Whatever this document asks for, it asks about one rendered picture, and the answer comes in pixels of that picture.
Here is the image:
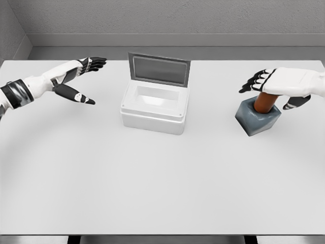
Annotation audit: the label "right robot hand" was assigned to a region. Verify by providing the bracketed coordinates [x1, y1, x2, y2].
[238, 66, 318, 111]

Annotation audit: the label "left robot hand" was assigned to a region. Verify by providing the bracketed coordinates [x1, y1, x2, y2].
[41, 57, 108, 106]

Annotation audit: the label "grey block with brown handle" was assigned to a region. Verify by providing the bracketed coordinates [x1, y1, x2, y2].
[235, 91, 282, 138]

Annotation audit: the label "grey hinged box lid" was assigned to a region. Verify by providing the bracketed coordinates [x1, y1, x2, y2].
[127, 51, 191, 88]

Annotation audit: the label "white box body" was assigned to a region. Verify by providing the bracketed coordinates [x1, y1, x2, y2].
[119, 80, 190, 136]

